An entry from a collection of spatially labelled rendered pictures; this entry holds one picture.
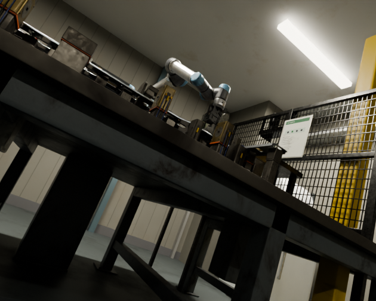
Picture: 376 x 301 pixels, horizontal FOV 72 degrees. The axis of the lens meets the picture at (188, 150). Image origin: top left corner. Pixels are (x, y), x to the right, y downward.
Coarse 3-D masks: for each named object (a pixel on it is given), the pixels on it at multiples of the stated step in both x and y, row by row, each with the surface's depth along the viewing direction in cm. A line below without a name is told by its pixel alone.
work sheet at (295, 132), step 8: (288, 120) 187; (296, 120) 181; (304, 120) 174; (288, 128) 183; (296, 128) 177; (304, 128) 171; (288, 136) 180; (296, 136) 174; (304, 136) 168; (280, 144) 183; (288, 144) 176; (296, 144) 171; (304, 144) 165; (288, 152) 173; (296, 152) 168
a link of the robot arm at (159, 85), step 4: (168, 76) 192; (172, 76) 189; (176, 76) 188; (164, 80) 195; (168, 80) 193; (172, 80) 192; (176, 80) 191; (180, 80) 192; (184, 80) 193; (156, 84) 198; (160, 84) 196; (172, 84) 194; (176, 84) 194; (180, 84) 196; (184, 84) 195; (144, 104) 205
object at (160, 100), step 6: (162, 90) 119; (168, 90) 118; (174, 90) 120; (156, 96) 123; (162, 96) 117; (168, 96) 117; (156, 102) 118; (162, 102) 116; (168, 102) 117; (150, 108) 122; (156, 108) 116; (162, 108) 116; (168, 108) 118; (156, 114) 115; (162, 114) 117
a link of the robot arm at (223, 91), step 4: (220, 84) 162; (224, 84) 160; (216, 88) 162; (220, 88) 159; (224, 88) 158; (228, 88) 159; (216, 92) 160; (220, 92) 158; (224, 92) 158; (228, 92) 159; (216, 96) 159; (220, 96) 157; (224, 96) 157; (228, 96) 161; (224, 100) 157
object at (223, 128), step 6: (222, 126) 131; (228, 126) 130; (234, 126) 132; (216, 132) 134; (222, 132) 129; (228, 132) 129; (216, 138) 131; (222, 138) 128; (228, 138) 129; (210, 144) 133; (216, 144) 129; (222, 144) 128; (228, 144) 129; (216, 150) 127; (222, 150) 128
